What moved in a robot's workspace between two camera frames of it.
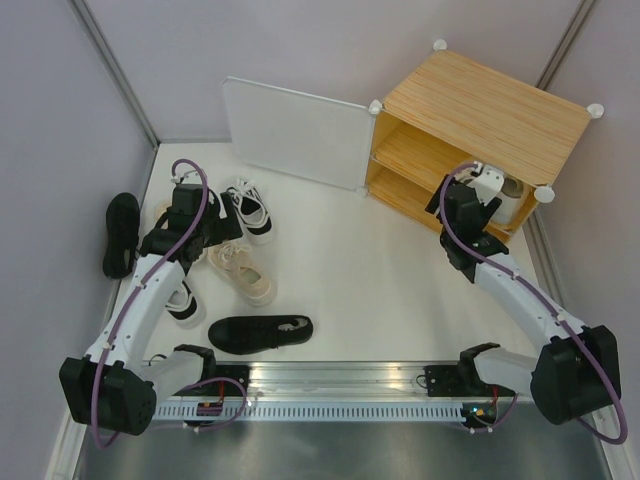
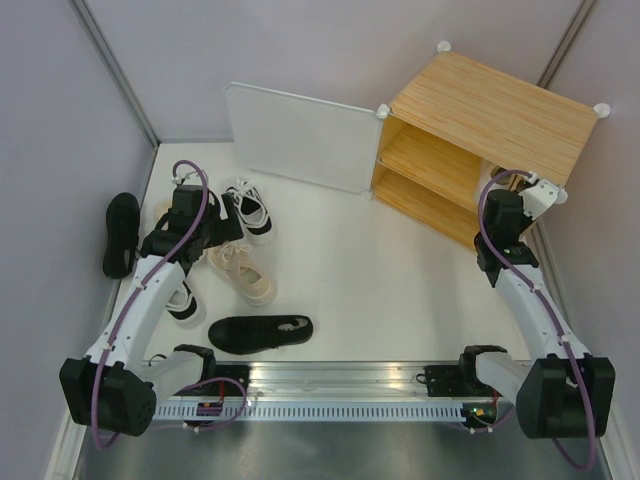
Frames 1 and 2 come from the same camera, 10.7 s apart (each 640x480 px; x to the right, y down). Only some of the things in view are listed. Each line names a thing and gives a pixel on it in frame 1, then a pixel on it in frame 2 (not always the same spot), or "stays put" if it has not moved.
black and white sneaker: (253, 214) stays put
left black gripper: (227, 227) stays put
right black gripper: (486, 212) to (524, 220)
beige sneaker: (160, 206) stays put
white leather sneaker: (467, 174) to (485, 175)
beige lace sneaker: (236, 264) stays put
